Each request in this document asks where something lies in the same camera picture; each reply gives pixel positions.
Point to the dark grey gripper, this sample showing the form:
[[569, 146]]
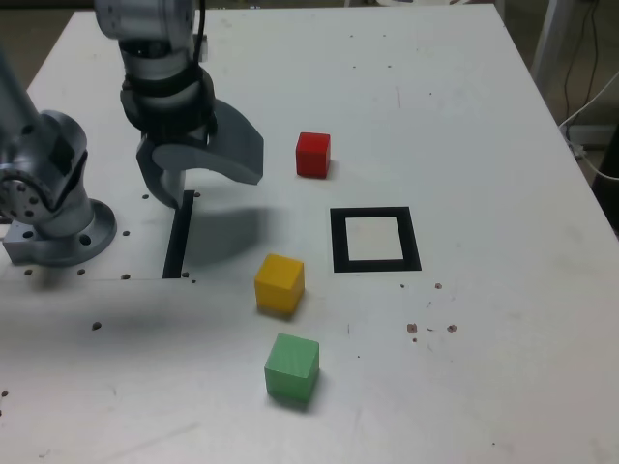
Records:
[[179, 134]]

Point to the red cube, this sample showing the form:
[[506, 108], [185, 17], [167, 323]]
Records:
[[312, 157]]

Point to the yellow cube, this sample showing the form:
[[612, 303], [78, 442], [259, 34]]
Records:
[[278, 287]]

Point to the green cube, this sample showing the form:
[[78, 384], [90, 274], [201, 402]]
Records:
[[290, 369]]

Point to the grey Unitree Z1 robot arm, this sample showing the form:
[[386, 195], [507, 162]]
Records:
[[48, 145]]

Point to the black tape square outline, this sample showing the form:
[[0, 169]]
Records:
[[338, 241]]

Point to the black tape strip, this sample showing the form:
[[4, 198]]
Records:
[[176, 241]]

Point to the white metal frame leg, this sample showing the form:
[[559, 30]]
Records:
[[546, 29]]

